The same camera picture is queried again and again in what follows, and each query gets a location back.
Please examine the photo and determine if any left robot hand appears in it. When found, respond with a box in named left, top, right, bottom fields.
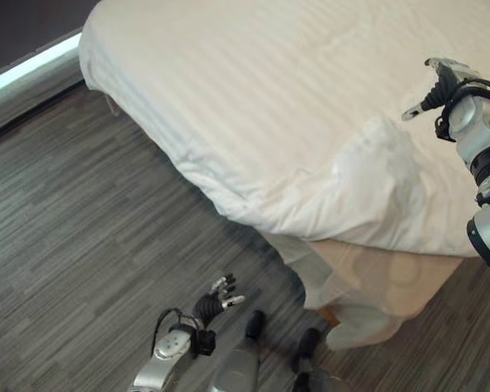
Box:
left=192, top=274, right=246, bottom=327

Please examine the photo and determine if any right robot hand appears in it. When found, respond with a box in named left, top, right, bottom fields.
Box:
left=401, top=57, right=481, bottom=122

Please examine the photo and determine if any white bed sheet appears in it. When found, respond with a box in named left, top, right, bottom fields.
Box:
left=269, top=232, right=405, bottom=351

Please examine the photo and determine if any beige bed base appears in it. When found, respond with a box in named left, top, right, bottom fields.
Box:
left=305, top=238, right=465, bottom=327

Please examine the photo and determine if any left silver robot leg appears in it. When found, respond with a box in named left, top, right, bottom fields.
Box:
left=206, top=310, right=267, bottom=392

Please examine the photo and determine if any silver robot leg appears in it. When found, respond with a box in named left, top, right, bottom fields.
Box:
left=289, top=327, right=352, bottom=392
left=206, top=310, right=267, bottom=392

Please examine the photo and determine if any right silver robot leg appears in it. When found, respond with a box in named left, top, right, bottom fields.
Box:
left=289, top=327, right=352, bottom=392

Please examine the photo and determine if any white striped duvet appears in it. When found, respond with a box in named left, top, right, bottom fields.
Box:
left=78, top=0, right=490, bottom=258

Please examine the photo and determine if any lit baseboard strip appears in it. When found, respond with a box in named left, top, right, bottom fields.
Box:
left=0, top=32, right=83, bottom=103

